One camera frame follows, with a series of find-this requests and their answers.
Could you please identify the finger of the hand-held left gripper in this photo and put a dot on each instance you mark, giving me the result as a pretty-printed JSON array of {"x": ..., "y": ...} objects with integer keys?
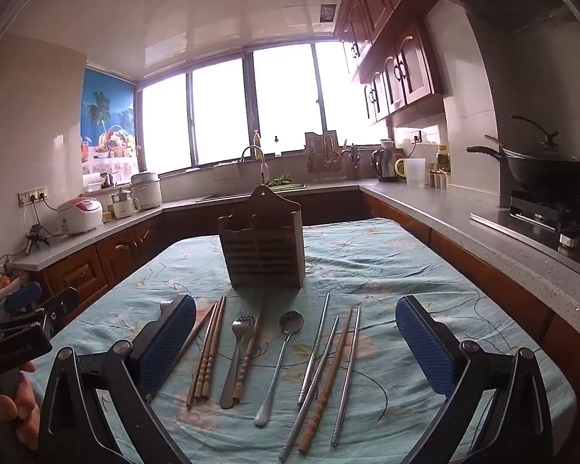
[
  {"x": 60, "y": 304},
  {"x": 24, "y": 296}
]

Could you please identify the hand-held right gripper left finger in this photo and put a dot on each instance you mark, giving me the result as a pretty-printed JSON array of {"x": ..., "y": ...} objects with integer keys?
[{"x": 167, "y": 345}]

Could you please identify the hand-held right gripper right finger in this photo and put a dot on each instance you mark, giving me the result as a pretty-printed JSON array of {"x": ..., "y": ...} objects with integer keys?
[{"x": 428, "y": 345}]

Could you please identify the wooden utensil holder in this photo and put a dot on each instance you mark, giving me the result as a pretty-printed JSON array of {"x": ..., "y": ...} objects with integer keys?
[{"x": 263, "y": 251}]

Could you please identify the person's left hand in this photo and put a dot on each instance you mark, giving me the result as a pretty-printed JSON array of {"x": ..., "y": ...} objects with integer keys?
[{"x": 24, "y": 406}]

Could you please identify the small black tripod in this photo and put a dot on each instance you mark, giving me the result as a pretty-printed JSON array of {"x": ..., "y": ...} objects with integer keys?
[{"x": 36, "y": 239}]

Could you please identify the metal fork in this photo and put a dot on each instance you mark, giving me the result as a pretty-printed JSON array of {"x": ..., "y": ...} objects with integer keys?
[{"x": 232, "y": 362}]

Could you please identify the pink white rice cooker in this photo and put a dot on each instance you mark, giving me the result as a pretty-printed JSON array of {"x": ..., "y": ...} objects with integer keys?
[{"x": 80, "y": 215}]

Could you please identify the teal floral tablecloth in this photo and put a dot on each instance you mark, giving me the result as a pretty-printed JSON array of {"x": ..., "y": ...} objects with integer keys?
[{"x": 367, "y": 261}]

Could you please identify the metal spoon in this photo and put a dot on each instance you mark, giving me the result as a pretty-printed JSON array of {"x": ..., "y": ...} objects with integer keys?
[{"x": 280, "y": 362}]

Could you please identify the grey kitchen countertop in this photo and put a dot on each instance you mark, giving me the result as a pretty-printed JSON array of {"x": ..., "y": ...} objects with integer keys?
[{"x": 464, "y": 212}]

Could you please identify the white cooking pot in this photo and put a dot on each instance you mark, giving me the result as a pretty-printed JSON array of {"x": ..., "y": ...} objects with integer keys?
[{"x": 147, "y": 191}]

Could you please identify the white spice jar set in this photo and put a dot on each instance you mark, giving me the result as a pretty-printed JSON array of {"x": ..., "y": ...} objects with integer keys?
[{"x": 439, "y": 180}]

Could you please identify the black gas stove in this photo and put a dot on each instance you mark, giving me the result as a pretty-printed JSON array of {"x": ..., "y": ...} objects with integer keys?
[{"x": 546, "y": 215}]

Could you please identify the steel electric kettle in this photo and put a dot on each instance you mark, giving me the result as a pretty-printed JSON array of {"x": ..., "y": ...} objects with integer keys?
[{"x": 385, "y": 167}]

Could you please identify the white dish cloth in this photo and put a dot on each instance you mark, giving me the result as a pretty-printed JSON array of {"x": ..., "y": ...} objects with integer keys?
[{"x": 227, "y": 172}]

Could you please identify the cooking oil bottle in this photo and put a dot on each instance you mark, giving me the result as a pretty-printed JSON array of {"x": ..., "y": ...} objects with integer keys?
[{"x": 443, "y": 158}]

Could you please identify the colander with green vegetables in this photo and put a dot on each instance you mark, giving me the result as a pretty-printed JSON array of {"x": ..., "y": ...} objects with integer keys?
[{"x": 283, "y": 181}]

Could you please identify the kitchen faucet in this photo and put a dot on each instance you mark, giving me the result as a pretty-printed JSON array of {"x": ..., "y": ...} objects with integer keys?
[{"x": 265, "y": 169}]

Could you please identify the black wok with lid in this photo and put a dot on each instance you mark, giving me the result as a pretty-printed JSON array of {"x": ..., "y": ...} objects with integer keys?
[{"x": 546, "y": 174}]

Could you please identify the tropical fruit window blind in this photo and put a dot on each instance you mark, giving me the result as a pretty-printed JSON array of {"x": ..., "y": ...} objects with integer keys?
[{"x": 109, "y": 101}]

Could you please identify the wooden knife rack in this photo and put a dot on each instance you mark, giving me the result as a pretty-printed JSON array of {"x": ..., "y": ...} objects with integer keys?
[{"x": 324, "y": 154}]

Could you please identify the clear bottle dark cap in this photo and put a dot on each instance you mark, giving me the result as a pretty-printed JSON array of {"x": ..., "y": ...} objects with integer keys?
[{"x": 276, "y": 147}]

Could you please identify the kitchen window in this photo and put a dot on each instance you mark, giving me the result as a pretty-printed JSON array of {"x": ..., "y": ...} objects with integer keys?
[{"x": 222, "y": 116}]

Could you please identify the wall outlet strip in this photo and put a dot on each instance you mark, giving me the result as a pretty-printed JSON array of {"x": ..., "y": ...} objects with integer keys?
[{"x": 31, "y": 196}]

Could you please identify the small wall outlet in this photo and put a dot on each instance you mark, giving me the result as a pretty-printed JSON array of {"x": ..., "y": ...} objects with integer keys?
[{"x": 415, "y": 136}]

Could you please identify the wooden wall cabinets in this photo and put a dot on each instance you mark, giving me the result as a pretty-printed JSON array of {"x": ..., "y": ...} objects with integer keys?
[{"x": 391, "y": 34}]

